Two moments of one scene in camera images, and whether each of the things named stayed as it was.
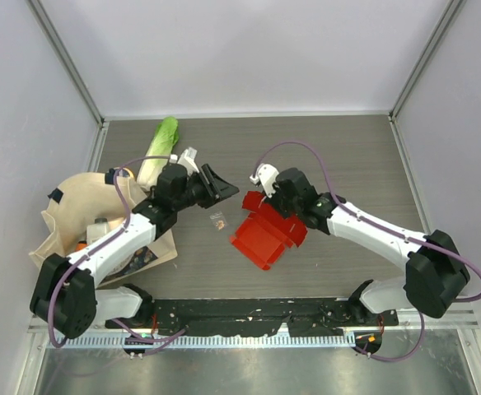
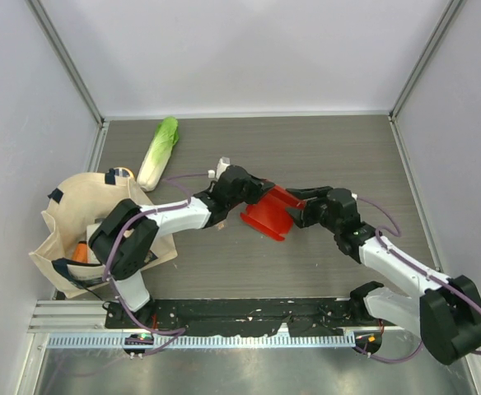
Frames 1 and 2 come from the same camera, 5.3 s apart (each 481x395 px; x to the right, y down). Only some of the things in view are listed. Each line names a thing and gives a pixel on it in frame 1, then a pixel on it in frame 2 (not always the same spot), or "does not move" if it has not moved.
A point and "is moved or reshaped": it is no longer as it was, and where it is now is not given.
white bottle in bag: (96, 230) does not move
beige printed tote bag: (77, 200) does not move
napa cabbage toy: (165, 137) does not move
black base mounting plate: (254, 317) does not move
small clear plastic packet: (220, 223) does not move
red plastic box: (263, 234) is moved or reshaped
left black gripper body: (199, 192) → (251, 192)
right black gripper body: (287, 206) → (315, 211)
